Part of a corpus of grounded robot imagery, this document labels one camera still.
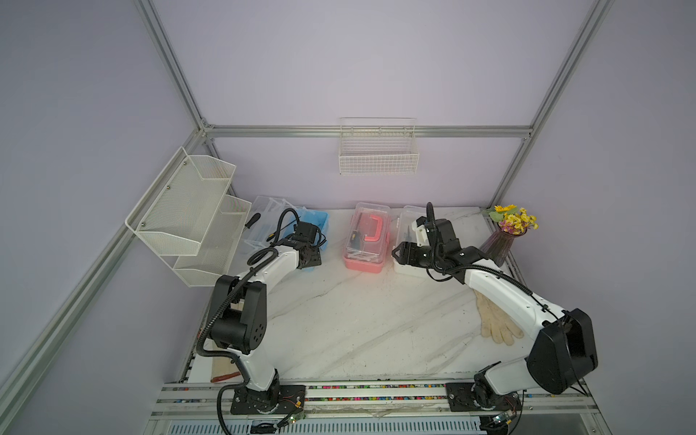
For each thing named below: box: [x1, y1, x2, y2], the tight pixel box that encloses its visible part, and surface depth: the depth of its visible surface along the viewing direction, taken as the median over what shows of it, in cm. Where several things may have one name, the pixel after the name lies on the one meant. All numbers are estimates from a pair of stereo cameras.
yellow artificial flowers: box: [483, 203, 540, 235], surface depth 87 cm
